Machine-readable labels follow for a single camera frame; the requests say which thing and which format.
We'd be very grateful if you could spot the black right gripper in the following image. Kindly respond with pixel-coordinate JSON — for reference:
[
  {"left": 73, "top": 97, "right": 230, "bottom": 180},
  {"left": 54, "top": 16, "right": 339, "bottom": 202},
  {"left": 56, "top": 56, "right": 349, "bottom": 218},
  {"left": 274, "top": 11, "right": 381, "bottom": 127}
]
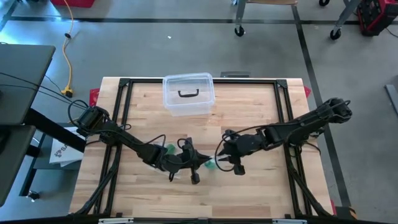
[{"left": 216, "top": 129, "right": 266, "bottom": 175}]

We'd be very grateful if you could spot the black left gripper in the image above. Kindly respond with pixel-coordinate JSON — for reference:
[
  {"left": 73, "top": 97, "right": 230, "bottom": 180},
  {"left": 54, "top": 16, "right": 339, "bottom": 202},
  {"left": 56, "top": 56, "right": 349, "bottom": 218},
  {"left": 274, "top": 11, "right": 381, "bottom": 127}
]
[{"left": 166, "top": 138, "right": 213, "bottom": 185}]

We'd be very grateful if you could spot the clear plastic bag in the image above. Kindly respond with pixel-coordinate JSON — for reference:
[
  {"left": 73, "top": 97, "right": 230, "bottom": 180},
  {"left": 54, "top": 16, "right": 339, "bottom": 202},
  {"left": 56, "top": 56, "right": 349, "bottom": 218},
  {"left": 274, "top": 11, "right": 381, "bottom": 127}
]
[
  {"left": 201, "top": 154, "right": 225, "bottom": 171},
  {"left": 146, "top": 141, "right": 188, "bottom": 180}
]

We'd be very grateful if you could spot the clear plastic storage box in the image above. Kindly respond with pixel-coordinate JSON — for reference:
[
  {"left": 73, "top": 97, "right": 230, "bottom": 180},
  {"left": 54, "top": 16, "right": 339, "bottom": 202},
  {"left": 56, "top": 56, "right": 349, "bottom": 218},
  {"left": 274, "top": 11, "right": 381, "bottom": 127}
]
[{"left": 162, "top": 72, "right": 216, "bottom": 118}]

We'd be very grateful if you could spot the black box handle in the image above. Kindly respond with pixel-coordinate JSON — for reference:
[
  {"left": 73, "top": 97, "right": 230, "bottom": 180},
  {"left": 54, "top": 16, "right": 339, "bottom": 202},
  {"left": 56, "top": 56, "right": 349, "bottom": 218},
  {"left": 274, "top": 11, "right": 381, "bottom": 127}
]
[{"left": 177, "top": 88, "right": 200, "bottom": 98}]

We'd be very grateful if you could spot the clear plastic box lid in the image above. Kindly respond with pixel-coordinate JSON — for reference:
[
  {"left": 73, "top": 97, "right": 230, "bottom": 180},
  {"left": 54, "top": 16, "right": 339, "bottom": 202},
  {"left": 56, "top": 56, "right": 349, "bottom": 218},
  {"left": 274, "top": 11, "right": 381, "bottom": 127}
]
[{"left": 162, "top": 72, "right": 216, "bottom": 109}]

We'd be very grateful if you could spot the grey cart leg with caster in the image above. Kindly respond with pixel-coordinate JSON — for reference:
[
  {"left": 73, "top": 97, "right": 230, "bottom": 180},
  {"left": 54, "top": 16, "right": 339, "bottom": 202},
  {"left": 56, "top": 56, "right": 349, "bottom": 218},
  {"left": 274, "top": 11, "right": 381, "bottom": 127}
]
[
  {"left": 233, "top": 0, "right": 249, "bottom": 38},
  {"left": 329, "top": 0, "right": 363, "bottom": 41}
]

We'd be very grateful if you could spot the white printed cardboard sign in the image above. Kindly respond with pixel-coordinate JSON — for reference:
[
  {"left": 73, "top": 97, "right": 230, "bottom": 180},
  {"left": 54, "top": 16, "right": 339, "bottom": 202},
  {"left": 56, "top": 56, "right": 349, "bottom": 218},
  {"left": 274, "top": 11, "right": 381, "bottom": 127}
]
[{"left": 49, "top": 126, "right": 86, "bottom": 168}]

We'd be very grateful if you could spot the black desk support beam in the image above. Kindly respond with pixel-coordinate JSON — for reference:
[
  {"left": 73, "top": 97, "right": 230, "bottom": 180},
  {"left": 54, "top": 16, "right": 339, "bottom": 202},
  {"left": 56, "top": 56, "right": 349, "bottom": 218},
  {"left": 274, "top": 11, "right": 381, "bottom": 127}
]
[{"left": 23, "top": 108, "right": 88, "bottom": 153}]

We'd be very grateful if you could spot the small black caster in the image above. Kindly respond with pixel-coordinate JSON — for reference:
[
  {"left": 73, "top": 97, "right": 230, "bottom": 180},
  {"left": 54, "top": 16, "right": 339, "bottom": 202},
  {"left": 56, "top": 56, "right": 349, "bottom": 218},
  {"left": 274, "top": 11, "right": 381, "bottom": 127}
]
[{"left": 26, "top": 190, "right": 41, "bottom": 202}]

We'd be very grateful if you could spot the grey metal bar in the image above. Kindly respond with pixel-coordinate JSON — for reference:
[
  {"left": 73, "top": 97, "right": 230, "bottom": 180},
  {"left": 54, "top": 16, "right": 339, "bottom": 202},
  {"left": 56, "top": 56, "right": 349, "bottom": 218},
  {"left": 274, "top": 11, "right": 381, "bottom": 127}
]
[{"left": 384, "top": 83, "right": 398, "bottom": 118}]

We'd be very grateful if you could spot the dark grey desk top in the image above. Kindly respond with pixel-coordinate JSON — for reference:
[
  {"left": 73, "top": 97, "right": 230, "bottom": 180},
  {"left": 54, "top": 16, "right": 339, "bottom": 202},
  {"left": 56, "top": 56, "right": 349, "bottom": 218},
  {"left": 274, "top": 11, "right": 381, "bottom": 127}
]
[
  {"left": 0, "top": 43, "right": 56, "bottom": 127},
  {"left": 0, "top": 124, "right": 37, "bottom": 207}
]

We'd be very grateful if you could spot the red plastic bin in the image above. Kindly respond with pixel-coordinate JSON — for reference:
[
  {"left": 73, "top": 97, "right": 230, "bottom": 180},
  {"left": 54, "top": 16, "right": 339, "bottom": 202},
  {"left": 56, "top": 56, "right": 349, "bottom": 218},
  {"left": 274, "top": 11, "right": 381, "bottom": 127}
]
[{"left": 49, "top": 0, "right": 96, "bottom": 9}]

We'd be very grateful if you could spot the red and black crate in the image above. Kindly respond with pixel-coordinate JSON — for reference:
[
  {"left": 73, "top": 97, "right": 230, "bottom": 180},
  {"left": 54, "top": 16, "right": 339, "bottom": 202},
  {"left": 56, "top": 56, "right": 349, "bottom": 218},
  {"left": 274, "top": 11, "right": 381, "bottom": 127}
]
[{"left": 356, "top": 0, "right": 398, "bottom": 37}]

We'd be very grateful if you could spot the grey metal bracket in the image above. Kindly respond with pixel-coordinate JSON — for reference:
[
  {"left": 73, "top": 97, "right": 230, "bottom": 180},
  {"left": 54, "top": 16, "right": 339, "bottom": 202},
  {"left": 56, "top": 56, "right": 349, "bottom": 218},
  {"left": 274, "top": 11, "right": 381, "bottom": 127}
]
[{"left": 220, "top": 71, "right": 251, "bottom": 78}]

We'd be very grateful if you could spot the silver edge bracket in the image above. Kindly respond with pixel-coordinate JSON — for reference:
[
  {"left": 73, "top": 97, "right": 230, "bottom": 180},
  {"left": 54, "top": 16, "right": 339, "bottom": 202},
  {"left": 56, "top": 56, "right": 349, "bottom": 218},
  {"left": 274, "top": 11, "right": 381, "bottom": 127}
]
[
  {"left": 272, "top": 218, "right": 308, "bottom": 224},
  {"left": 98, "top": 217, "right": 134, "bottom": 224}
]

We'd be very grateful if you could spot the yellow extension cable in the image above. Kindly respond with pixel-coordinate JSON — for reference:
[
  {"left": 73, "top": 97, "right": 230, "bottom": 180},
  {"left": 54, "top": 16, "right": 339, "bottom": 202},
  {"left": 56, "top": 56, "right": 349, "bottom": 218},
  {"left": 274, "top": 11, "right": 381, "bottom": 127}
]
[{"left": 61, "top": 0, "right": 75, "bottom": 99}]

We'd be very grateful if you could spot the thin black cable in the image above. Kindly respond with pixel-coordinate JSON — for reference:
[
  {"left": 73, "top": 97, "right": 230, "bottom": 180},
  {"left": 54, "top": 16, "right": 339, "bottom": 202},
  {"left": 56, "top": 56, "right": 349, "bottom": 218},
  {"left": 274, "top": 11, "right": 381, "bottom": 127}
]
[
  {"left": 0, "top": 83, "right": 85, "bottom": 111},
  {"left": 0, "top": 72, "right": 88, "bottom": 110}
]

